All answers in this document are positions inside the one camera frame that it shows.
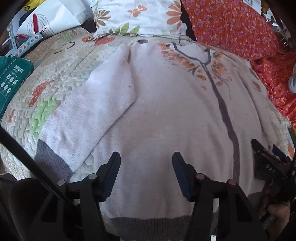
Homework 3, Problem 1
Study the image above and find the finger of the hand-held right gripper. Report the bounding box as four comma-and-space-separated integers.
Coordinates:
272, 144, 292, 164
251, 138, 273, 159

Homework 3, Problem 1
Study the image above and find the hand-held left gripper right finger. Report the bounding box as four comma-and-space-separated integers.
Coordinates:
172, 152, 270, 241

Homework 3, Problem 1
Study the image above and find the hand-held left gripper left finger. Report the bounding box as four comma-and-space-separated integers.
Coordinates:
28, 152, 121, 241

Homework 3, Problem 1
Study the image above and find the pink sweater with grey trim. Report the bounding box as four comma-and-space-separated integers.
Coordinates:
35, 42, 289, 241

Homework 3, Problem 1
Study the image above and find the person's right hand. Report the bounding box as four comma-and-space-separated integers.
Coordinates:
258, 185, 292, 231

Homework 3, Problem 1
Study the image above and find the light blue cloth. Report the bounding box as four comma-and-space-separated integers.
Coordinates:
288, 70, 296, 93

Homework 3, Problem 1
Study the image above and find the cream quilted blanket with hearts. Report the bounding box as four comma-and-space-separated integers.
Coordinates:
0, 29, 296, 234

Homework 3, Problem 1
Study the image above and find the red floral cloth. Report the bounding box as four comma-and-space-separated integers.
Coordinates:
180, 0, 296, 130

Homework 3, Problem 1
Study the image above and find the green cardboard box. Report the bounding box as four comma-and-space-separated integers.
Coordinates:
0, 56, 35, 116

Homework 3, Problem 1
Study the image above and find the colourful printed strip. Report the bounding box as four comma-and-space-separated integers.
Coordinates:
5, 32, 44, 58

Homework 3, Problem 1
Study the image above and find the white floral pillow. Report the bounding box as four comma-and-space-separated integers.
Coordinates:
92, 0, 188, 39

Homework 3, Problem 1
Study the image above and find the black cable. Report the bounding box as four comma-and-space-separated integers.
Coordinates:
0, 126, 74, 204

